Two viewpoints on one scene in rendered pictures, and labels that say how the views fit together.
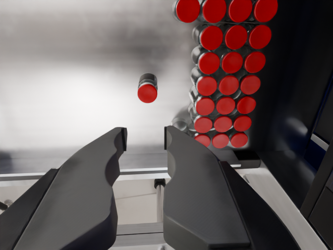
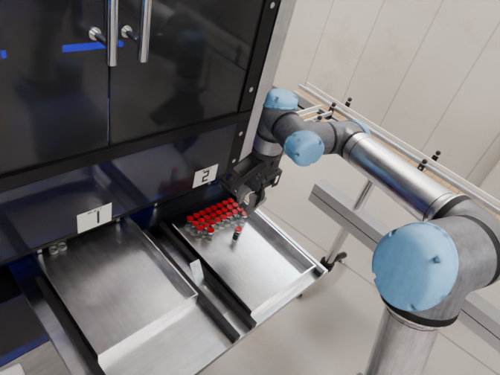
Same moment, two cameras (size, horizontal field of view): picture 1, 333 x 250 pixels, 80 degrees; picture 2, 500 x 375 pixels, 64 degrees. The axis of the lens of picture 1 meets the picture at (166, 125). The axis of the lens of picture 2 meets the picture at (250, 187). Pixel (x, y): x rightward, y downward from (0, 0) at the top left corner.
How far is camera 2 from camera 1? 1.00 m
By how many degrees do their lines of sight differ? 30
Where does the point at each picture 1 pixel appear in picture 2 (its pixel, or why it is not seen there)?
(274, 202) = not seen: hidden behind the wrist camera
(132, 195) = (369, 284)
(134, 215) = not seen: hidden behind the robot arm
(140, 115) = (248, 236)
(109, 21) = (227, 256)
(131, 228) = (370, 244)
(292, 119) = (209, 193)
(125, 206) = not seen: hidden behind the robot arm
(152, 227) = (353, 229)
